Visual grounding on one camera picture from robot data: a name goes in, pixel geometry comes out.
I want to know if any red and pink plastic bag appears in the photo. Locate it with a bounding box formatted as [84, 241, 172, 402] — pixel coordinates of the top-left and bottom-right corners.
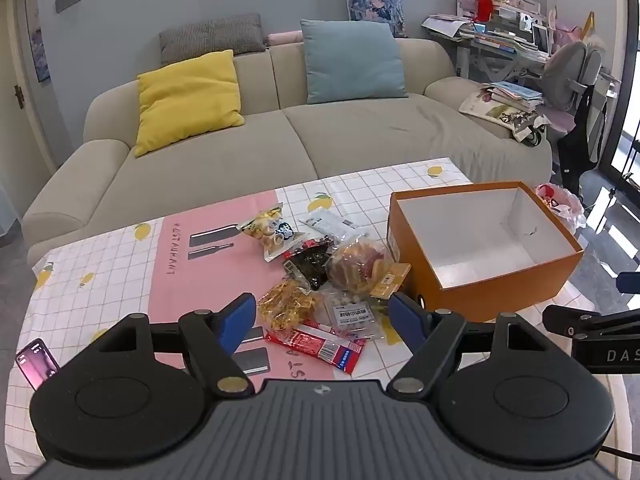
[535, 183, 587, 233]

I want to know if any golden wrapped candy packet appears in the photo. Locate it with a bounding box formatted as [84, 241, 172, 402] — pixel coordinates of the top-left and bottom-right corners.
[256, 279, 323, 332]

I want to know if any beige fabric sofa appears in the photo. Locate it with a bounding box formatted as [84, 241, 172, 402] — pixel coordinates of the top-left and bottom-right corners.
[20, 37, 553, 266]

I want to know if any clear packet of pale balls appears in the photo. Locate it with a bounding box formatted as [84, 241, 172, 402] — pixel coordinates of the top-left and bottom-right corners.
[315, 290, 398, 343]

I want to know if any orange cardboard box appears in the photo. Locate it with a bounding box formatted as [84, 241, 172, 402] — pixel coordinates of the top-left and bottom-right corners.
[387, 181, 585, 323]

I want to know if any yellow pillow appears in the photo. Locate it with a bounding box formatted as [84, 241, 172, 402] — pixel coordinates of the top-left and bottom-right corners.
[134, 49, 246, 158]

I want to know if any pink and white checked tablecloth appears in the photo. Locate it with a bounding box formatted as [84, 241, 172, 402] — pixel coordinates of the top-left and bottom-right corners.
[7, 157, 596, 461]

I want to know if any room door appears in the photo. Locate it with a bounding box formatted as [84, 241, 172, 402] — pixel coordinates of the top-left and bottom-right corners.
[0, 0, 56, 176]

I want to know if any light blue pillow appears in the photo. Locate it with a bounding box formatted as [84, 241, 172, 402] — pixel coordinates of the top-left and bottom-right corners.
[300, 19, 410, 106]

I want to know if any pink bolster cushion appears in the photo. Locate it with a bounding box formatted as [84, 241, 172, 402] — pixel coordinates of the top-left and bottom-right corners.
[267, 30, 305, 47]

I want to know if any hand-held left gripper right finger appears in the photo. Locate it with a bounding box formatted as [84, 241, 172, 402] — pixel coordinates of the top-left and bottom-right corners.
[386, 292, 551, 397]

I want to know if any clear packet with white label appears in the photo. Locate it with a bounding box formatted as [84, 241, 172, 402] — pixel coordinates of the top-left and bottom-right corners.
[298, 208, 368, 248]

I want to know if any grey study desk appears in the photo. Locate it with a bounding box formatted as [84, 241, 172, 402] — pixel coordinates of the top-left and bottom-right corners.
[422, 0, 556, 81]

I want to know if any grey office chair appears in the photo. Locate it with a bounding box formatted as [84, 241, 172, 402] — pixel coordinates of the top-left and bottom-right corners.
[542, 40, 608, 136]

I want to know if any figure print pillow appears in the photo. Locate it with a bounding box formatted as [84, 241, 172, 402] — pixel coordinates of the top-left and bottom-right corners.
[342, 0, 407, 38]

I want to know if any dark seaweed packet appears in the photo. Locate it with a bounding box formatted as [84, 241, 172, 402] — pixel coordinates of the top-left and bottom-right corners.
[281, 238, 343, 291]

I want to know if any smartphone with pink screen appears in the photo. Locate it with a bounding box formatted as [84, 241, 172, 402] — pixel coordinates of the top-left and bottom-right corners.
[15, 338, 62, 392]

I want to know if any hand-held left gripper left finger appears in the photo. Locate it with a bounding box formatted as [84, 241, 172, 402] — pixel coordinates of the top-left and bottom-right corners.
[90, 292, 258, 397]

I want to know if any yellow potato stick packet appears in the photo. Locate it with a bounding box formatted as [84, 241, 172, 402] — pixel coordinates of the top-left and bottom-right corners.
[236, 202, 307, 262]

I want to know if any wall poster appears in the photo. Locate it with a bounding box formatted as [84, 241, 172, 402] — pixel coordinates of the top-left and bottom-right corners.
[25, 0, 52, 83]

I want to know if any clear bag of small snacks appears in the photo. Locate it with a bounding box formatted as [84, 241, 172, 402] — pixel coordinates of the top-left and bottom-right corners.
[326, 237, 398, 297]

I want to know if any pile of books on desk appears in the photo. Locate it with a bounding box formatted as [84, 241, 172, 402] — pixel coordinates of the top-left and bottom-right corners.
[422, 12, 548, 56]

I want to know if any red snack packet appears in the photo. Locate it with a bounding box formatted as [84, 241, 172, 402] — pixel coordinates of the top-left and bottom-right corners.
[264, 321, 368, 375]

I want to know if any stack of books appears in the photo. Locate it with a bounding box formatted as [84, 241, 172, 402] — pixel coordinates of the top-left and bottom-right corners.
[477, 80, 546, 113]

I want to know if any grey textured pillow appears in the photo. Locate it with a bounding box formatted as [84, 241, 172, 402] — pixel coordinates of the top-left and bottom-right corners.
[159, 13, 268, 67]

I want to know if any black clothing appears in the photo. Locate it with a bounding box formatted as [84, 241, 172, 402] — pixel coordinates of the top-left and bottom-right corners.
[557, 85, 608, 191]

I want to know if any golden yellow flat packet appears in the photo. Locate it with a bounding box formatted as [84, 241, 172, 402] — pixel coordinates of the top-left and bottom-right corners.
[369, 261, 412, 301]

